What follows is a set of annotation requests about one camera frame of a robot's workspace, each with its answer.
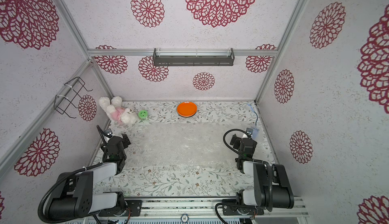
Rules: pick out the blue toy with cord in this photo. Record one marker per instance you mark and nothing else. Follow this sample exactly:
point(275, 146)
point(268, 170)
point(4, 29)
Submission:
point(255, 130)

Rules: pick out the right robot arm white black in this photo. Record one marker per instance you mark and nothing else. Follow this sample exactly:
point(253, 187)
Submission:
point(271, 187)

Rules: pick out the black wire wall basket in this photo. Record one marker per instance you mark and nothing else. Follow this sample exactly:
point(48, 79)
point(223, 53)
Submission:
point(75, 86)

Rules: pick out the green round toy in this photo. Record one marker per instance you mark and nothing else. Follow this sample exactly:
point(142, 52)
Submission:
point(143, 114)

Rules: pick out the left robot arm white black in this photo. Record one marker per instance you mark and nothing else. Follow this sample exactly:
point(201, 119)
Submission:
point(72, 196)

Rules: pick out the clear bubble wrap sheet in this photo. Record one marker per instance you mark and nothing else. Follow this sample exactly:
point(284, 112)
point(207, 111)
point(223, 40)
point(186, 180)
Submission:
point(182, 144)

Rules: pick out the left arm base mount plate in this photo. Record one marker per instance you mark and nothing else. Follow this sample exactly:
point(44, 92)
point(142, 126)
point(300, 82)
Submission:
point(132, 209)

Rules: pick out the aluminium front rail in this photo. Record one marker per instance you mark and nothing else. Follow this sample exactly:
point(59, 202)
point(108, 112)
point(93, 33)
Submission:
point(206, 207)

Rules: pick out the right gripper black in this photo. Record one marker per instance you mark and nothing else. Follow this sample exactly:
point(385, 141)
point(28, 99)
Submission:
point(238, 141)

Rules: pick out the white plush bunny pink dress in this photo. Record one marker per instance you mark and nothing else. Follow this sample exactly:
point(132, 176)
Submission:
point(115, 112)

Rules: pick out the orange plate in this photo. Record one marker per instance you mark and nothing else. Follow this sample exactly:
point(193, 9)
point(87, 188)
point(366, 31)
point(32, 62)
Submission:
point(187, 109)

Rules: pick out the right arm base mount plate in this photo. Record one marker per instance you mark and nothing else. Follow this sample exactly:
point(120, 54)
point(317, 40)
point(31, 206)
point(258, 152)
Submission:
point(231, 207)

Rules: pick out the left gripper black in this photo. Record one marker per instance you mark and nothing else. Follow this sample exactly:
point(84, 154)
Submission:
point(125, 140)

